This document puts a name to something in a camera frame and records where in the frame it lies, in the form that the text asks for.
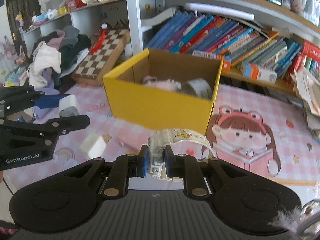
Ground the wooden chess board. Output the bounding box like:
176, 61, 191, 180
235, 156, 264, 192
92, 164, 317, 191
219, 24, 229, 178
72, 29, 130, 86

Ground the stack of papers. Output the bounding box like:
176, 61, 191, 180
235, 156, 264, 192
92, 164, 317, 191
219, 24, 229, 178
294, 68, 319, 142

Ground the red tassel ornament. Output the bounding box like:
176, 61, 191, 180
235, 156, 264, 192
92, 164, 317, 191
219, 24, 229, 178
89, 23, 108, 54

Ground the white power adapter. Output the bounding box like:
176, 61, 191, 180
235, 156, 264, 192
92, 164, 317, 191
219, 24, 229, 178
59, 95, 80, 118

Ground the pile of clothes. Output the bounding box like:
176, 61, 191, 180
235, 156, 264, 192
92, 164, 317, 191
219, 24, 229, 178
15, 25, 91, 94

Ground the silver tape roll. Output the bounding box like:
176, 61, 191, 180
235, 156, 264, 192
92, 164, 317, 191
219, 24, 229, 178
180, 78, 213, 100

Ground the pink checkered table mat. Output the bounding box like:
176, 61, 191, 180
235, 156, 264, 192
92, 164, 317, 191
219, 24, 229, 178
5, 85, 319, 203

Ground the row of leaning books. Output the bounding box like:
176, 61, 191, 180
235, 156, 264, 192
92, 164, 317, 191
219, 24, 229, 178
147, 10, 319, 83

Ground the yellow cardboard box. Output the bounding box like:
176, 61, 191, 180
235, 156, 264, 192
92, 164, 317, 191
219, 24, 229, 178
103, 49, 223, 134

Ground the white pikachu wristwatch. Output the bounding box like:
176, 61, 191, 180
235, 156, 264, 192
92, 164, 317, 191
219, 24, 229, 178
148, 128, 217, 181

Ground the small orange white box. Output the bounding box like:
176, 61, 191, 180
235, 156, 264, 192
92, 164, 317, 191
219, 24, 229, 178
240, 61, 278, 83

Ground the white foam sponge block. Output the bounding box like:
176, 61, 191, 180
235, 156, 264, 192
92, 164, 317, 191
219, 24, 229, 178
79, 132, 107, 159

